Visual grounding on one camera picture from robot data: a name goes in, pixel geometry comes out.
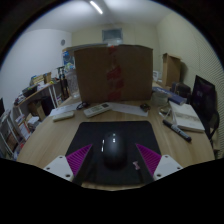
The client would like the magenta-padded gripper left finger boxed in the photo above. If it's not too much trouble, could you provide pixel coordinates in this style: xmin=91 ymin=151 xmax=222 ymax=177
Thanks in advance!
xmin=43 ymin=143 xmax=95 ymax=186

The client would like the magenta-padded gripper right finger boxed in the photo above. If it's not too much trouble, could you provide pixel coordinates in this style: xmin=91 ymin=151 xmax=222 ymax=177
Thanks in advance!
xmin=134 ymin=143 xmax=183 ymax=184

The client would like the black computer mouse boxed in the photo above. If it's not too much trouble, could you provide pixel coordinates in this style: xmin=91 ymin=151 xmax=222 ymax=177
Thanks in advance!
xmin=100 ymin=130 xmax=128 ymax=169

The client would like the black mouse pad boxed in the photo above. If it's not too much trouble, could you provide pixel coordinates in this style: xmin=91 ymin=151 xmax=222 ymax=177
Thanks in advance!
xmin=65 ymin=120 xmax=162 ymax=186

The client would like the black marker pen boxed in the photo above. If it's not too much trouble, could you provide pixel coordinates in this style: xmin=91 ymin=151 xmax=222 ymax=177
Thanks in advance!
xmin=162 ymin=119 xmax=193 ymax=143

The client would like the flat white remote control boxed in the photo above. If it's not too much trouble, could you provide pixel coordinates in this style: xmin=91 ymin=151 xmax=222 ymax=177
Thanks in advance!
xmin=52 ymin=110 xmax=76 ymax=122

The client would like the thick white book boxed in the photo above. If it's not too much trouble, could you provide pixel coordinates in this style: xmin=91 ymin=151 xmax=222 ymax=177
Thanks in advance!
xmin=168 ymin=100 xmax=206 ymax=133

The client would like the white paper sheet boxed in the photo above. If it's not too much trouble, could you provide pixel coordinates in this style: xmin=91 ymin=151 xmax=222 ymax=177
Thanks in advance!
xmin=109 ymin=101 xmax=149 ymax=118
xmin=49 ymin=102 xmax=81 ymax=117

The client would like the cluttered shelf unit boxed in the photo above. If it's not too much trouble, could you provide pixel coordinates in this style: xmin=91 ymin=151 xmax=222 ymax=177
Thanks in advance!
xmin=0 ymin=71 xmax=63 ymax=159

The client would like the blue book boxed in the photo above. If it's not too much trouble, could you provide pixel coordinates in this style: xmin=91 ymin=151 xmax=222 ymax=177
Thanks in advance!
xmin=152 ymin=86 xmax=188 ymax=106

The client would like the dark bag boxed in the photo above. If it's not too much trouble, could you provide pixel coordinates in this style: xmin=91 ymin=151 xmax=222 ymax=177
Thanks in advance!
xmin=171 ymin=82 xmax=192 ymax=99

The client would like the black office chair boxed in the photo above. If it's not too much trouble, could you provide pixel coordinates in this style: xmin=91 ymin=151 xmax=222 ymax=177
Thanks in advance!
xmin=190 ymin=75 xmax=221 ymax=148

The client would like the black tripod stand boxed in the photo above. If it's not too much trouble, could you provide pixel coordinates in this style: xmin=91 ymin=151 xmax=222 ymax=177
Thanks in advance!
xmin=56 ymin=65 xmax=70 ymax=101

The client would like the tall open cardboard box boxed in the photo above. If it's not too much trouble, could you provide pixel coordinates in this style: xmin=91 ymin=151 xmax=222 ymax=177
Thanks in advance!
xmin=161 ymin=52 xmax=183 ymax=88

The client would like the large brown cardboard box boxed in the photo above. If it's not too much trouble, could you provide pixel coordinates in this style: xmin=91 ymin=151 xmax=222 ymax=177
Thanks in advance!
xmin=73 ymin=44 xmax=154 ymax=104

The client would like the blue and white box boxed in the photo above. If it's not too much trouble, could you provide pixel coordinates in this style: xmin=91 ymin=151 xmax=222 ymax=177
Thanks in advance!
xmin=62 ymin=49 xmax=76 ymax=71

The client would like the grey door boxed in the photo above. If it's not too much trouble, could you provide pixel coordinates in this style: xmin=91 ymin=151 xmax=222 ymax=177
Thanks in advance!
xmin=101 ymin=28 xmax=124 ymax=44

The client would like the ceiling tube light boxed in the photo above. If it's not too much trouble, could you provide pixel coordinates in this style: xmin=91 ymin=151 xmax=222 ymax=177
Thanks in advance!
xmin=89 ymin=0 xmax=104 ymax=15

